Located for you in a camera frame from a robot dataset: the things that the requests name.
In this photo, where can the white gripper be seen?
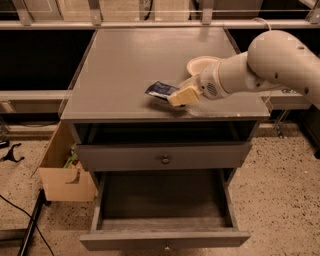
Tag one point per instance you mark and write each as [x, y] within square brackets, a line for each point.
[209, 83]

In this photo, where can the blue rxbar wrapper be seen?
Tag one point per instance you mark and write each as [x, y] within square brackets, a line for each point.
[161, 90]

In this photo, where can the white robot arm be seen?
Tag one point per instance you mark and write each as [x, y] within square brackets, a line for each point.
[274, 58]

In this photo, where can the grey upper drawer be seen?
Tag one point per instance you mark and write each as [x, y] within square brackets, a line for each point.
[139, 157]

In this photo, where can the round upper drawer knob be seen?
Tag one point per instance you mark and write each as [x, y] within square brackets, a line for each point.
[165, 159]

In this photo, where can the grey wooden drawer cabinet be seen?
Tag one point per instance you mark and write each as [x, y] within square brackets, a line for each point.
[109, 106]

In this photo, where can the grey open lower drawer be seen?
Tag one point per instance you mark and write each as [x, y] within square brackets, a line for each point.
[163, 210]

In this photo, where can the green item in box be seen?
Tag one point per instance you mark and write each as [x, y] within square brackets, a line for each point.
[73, 156]

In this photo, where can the black metal floor bar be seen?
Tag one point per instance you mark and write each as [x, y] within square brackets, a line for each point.
[26, 241]

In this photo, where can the black clamp tool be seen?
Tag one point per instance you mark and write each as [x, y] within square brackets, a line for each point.
[10, 155]

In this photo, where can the metal railing frame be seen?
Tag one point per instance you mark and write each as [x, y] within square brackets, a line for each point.
[99, 14]

